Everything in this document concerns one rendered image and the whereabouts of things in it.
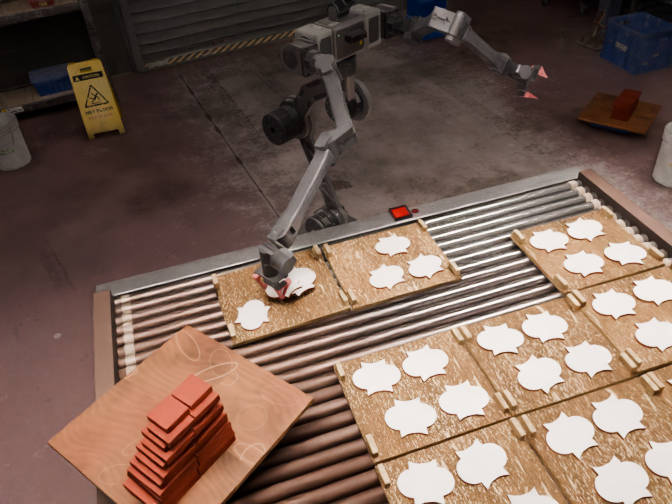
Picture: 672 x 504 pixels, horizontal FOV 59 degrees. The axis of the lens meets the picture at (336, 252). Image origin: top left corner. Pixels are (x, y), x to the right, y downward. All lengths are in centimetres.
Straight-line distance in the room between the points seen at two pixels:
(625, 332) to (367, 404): 85
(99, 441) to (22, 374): 185
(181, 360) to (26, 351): 192
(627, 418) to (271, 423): 97
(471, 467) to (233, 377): 69
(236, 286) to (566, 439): 118
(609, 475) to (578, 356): 38
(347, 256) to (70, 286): 216
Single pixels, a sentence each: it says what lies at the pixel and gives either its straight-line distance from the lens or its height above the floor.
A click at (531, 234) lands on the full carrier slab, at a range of 236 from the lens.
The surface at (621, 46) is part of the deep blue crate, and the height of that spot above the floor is 19.
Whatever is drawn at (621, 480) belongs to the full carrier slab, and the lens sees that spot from 174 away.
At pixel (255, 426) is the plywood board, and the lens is 163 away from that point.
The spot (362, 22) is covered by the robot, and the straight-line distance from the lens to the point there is 267.
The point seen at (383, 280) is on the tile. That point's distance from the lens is 209.
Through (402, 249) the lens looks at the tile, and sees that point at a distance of 222.
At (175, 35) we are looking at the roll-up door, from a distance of 656.
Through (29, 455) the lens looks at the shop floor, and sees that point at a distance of 319.
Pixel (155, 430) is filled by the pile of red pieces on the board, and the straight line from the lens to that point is 143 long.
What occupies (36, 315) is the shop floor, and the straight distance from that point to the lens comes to 383.
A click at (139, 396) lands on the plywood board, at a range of 178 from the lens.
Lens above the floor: 237
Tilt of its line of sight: 40 degrees down
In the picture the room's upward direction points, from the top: 4 degrees counter-clockwise
